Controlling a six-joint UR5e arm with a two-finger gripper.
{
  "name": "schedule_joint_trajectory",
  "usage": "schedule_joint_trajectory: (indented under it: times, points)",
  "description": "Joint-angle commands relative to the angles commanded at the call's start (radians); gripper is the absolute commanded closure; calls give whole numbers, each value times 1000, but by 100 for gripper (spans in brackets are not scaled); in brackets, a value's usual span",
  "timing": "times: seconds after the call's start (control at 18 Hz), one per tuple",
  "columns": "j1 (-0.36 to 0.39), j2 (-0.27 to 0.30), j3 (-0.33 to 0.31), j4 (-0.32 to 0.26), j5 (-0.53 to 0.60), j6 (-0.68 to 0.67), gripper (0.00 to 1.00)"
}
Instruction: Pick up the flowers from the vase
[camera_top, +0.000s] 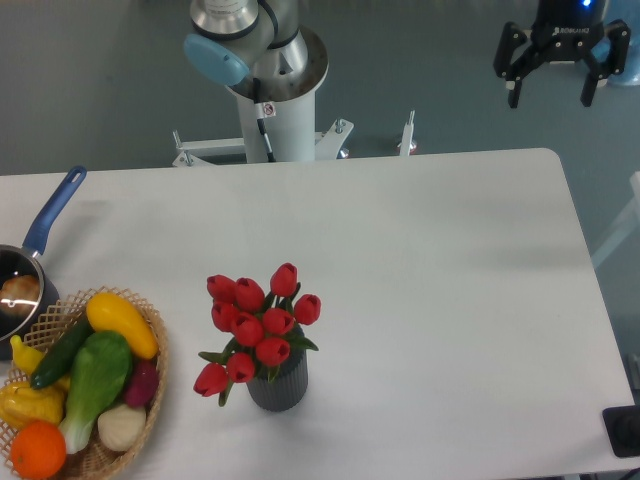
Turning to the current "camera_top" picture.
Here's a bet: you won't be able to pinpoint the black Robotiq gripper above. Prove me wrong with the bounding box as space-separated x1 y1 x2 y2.
493 0 631 108

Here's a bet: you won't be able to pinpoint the red tulip bouquet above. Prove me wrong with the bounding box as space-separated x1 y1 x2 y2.
193 263 321 407

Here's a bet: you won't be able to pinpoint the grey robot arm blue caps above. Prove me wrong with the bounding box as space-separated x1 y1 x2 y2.
184 1 632 108

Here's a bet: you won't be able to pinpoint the dark grey ribbed vase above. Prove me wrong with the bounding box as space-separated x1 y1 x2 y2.
247 348 308 412

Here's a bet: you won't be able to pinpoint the black device at table edge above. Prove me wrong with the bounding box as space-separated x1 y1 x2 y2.
602 405 640 458

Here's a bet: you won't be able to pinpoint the yellow squash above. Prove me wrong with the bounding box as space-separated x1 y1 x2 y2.
86 292 159 360

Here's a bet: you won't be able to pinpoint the purple red onion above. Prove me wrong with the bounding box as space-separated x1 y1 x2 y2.
123 360 159 407

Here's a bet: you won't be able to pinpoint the green bok choy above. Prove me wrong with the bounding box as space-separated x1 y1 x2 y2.
59 331 132 455

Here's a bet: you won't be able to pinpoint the white garlic bulb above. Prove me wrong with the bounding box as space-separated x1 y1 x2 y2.
97 404 146 452

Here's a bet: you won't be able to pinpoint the brown bread roll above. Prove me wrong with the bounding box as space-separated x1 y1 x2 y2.
1 275 40 318

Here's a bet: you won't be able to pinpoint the green cucumber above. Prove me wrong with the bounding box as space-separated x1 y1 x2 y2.
30 316 94 390

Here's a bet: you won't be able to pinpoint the yellow banana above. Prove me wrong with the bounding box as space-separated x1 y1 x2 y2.
10 335 45 382

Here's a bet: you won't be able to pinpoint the yellow bell pepper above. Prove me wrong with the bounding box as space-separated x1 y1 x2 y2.
1 381 66 430

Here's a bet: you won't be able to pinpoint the orange fruit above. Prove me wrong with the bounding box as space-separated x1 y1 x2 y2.
10 421 67 479

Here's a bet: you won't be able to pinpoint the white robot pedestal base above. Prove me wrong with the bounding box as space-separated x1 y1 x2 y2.
173 26 354 167

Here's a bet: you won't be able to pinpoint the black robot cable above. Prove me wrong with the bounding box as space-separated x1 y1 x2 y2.
251 77 277 163

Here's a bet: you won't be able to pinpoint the blue handled saucepan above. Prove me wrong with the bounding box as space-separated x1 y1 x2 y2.
1 166 87 361

